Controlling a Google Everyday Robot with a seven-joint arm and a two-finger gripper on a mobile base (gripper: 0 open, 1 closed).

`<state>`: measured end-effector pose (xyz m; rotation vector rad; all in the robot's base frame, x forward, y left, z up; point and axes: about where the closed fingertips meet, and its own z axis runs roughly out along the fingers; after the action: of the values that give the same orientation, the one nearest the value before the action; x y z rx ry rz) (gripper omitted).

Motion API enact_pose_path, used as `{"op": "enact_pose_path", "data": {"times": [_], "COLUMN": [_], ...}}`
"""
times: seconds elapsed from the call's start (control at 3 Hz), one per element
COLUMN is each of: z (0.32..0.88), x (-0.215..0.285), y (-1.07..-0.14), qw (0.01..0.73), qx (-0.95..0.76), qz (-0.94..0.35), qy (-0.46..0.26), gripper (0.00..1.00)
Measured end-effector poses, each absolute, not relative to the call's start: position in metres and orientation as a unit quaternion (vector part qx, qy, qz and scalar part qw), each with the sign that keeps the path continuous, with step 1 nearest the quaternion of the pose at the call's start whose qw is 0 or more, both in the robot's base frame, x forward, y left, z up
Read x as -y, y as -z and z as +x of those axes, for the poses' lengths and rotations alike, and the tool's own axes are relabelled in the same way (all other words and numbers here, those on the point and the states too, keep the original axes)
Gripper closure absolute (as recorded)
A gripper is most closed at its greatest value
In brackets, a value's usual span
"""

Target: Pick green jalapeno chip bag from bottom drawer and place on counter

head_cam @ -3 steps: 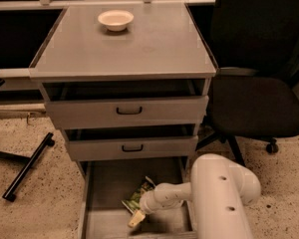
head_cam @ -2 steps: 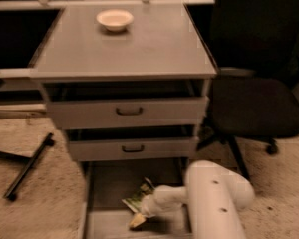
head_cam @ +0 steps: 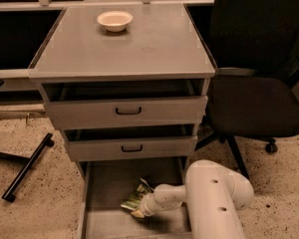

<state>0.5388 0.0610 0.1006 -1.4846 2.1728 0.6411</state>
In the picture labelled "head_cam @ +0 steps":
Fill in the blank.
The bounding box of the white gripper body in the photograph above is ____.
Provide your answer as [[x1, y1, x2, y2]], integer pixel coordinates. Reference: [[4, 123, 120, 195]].
[[139, 184, 168, 217]]

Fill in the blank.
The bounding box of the green jalapeno chip bag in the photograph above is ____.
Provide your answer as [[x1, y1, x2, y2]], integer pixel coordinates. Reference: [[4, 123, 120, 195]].
[[121, 178, 153, 211]]

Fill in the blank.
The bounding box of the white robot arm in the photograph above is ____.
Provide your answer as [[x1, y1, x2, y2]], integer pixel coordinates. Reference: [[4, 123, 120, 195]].
[[132, 160, 254, 239]]

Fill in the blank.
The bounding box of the grey open bottom drawer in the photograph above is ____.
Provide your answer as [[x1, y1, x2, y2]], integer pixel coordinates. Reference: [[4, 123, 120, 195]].
[[78, 157, 192, 239]]

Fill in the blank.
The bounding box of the grey middle drawer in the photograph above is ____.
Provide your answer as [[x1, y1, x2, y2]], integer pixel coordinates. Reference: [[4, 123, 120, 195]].
[[64, 124, 197, 161]]

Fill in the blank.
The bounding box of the grey top drawer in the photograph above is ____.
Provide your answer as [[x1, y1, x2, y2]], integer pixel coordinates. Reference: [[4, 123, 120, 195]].
[[40, 79, 209, 130]]

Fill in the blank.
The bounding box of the grey drawer cabinet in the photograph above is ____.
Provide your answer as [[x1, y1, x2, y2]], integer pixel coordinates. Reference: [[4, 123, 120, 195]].
[[27, 2, 217, 239]]

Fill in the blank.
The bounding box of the white bowl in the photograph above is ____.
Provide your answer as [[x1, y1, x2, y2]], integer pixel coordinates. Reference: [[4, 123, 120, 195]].
[[97, 11, 134, 33]]

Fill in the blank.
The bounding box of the black office chair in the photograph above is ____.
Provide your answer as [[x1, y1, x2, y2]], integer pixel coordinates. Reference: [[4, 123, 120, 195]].
[[196, 0, 299, 174]]

